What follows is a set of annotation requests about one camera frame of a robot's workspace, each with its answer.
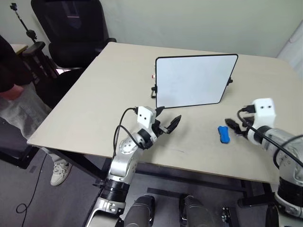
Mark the white sneaker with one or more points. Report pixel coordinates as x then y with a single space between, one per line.
60 172

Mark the white curtain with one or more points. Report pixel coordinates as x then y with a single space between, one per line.
292 47

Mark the black camera tripod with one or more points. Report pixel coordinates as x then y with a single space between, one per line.
24 24

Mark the small black floor bracket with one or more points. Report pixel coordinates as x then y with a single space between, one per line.
225 214

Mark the black armrest chair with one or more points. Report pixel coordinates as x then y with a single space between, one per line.
40 61

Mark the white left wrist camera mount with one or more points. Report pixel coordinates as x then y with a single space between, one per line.
145 116

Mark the beige side table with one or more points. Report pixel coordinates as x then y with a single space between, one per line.
20 48

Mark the black framed whiteboard with stand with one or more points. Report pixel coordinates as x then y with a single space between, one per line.
194 80

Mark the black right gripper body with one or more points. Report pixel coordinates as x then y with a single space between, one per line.
247 124

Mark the person's grey trouser leg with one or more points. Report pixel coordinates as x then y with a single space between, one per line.
21 113

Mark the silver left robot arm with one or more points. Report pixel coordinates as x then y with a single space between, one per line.
123 163

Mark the black office chair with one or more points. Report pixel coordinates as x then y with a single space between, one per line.
71 30

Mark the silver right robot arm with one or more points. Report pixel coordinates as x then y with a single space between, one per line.
284 146

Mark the person's dark sleeved forearm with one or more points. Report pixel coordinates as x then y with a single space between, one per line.
11 66

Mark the dark rounded robot leg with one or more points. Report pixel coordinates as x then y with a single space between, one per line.
139 211
195 212

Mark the blue whiteboard eraser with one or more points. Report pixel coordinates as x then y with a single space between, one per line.
224 134

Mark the person's bare hand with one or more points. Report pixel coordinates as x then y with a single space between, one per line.
10 92

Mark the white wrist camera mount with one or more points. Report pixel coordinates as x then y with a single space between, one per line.
145 116
265 111

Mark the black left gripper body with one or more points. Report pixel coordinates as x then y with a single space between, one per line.
160 128

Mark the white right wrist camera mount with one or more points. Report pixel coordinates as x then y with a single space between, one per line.
265 111

